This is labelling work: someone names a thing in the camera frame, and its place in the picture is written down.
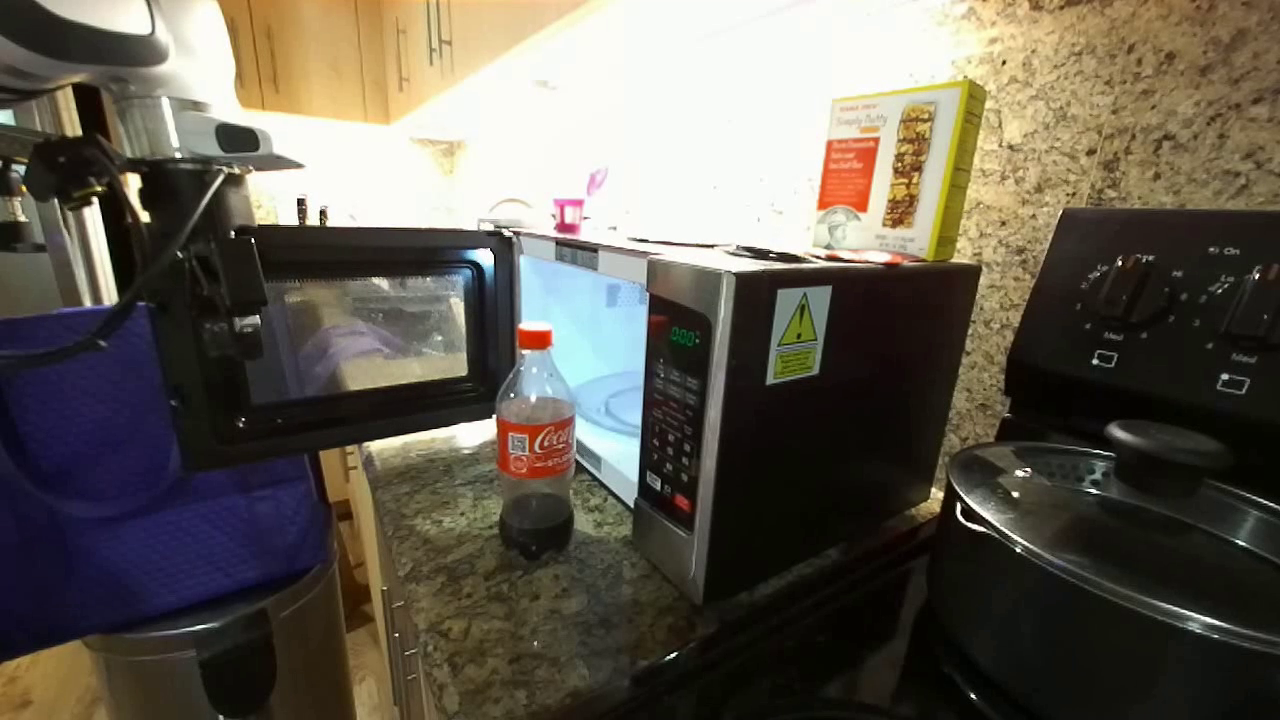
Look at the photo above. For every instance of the black microwave door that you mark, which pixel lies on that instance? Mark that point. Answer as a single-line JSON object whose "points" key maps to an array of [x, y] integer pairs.
{"points": [[362, 255]]}

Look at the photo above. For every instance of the glass pot lid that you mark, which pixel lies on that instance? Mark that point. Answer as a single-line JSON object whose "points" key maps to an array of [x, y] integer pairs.
{"points": [[1146, 514]]}

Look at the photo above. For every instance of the pink plastic item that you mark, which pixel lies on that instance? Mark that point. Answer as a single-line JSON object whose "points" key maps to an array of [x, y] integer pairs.
{"points": [[574, 209]]}

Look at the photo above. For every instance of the black stove knob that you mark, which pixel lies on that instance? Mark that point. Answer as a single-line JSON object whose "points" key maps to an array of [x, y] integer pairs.
{"points": [[1254, 305], [1124, 285]]}

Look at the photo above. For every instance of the warning label sticker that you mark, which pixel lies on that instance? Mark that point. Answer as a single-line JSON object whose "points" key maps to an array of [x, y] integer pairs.
{"points": [[799, 332]]}

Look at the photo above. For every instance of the black cooking pot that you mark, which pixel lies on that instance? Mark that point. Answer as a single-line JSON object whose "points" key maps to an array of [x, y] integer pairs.
{"points": [[1055, 627]]}

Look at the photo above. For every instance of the stainless steel cylinder bin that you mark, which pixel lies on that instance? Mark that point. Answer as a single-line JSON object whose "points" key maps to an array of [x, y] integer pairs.
{"points": [[255, 655]]}

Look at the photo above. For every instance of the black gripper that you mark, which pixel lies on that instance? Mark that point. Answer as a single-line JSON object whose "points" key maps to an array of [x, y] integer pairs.
{"points": [[202, 203]]}

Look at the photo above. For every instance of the wooden wall cabinets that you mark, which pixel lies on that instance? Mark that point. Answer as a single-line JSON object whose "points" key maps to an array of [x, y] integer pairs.
{"points": [[347, 52]]}

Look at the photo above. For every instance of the black electric stove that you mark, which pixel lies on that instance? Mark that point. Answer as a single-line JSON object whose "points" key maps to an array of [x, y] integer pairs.
{"points": [[1162, 332]]}

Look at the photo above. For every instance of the blue fabric bag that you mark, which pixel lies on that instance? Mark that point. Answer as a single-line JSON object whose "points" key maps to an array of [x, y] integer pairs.
{"points": [[121, 494]]}

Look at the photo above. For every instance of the food package box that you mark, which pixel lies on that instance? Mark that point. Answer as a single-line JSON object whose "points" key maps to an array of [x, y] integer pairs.
{"points": [[907, 166]]}

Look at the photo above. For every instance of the clear bottle orange label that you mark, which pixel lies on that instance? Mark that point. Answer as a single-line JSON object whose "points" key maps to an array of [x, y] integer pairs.
{"points": [[539, 442]]}

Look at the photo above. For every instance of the glass microwave turntable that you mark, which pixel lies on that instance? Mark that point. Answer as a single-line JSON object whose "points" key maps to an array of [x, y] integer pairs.
{"points": [[616, 403]]}

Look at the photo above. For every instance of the grey Franka robot arm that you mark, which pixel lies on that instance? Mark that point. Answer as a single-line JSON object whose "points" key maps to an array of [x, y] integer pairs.
{"points": [[144, 126]]}

